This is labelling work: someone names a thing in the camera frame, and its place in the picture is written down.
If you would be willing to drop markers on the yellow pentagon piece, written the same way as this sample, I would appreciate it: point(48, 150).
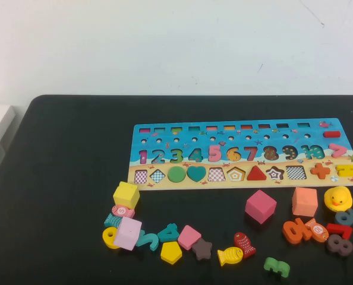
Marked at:
point(171, 252)

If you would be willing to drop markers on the green circle piece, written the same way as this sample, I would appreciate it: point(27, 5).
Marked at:
point(176, 174)

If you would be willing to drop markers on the pink number one piece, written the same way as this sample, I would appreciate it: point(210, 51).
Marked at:
point(143, 156)

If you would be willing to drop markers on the teal heart piece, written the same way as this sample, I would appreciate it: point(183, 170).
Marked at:
point(196, 173)

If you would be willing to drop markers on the pink number five piece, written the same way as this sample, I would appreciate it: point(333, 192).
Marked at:
point(214, 153)

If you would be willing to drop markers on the colourful wooden puzzle board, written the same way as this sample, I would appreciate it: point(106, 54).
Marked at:
point(253, 139)

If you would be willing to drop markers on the red triangle piece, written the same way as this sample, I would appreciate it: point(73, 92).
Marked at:
point(256, 174)

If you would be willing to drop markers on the teal number four piece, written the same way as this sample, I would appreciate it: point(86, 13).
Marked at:
point(169, 233)

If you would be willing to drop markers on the brown star piece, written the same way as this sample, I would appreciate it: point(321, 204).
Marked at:
point(202, 249)

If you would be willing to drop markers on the yellow number six piece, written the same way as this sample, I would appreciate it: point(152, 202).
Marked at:
point(107, 238)

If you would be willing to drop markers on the orange plus sign piece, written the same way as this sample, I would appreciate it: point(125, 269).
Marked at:
point(320, 171)

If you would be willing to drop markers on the orange number ten piece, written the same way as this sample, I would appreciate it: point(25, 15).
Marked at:
point(292, 232)

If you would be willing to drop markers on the red minus sign piece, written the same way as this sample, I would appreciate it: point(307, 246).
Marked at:
point(332, 134)

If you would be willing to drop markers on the green number three piece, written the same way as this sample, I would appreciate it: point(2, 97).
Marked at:
point(276, 266)

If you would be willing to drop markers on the pink greater-than sign piece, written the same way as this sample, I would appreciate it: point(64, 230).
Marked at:
point(343, 150)

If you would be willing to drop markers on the yellow equals sign piece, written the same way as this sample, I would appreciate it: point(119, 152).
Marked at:
point(346, 170)

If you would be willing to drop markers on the red number seven piece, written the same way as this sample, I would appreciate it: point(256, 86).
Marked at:
point(340, 229)

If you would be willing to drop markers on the blue-grey number nine piece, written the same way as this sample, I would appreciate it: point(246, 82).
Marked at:
point(348, 219)

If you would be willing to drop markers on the brown number eight piece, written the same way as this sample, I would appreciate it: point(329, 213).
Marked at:
point(339, 245)

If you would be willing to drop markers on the yellow cube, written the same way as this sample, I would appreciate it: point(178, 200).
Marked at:
point(126, 194)

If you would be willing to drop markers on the pink wooden fish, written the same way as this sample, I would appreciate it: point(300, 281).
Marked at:
point(122, 211)

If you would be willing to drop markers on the teal wooden fish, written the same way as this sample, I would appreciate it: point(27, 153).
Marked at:
point(111, 221)

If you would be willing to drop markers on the light pink cube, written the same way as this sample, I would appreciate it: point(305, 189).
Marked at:
point(128, 233)

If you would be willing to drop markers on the magenta cube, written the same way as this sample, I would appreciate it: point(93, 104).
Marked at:
point(260, 206)

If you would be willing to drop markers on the red wooden fish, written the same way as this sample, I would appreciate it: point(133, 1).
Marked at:
point(244, 244)

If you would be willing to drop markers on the yellow wooden fish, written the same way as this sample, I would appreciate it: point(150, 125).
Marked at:
point(230, 256)

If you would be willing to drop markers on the salmon cube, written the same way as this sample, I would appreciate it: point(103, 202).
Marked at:
point(305, 202)

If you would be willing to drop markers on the orange wooden fish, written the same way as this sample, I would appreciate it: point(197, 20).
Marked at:
point(317, 230)

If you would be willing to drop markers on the yellow rubber duck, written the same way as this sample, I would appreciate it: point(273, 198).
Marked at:
point(338, 198)

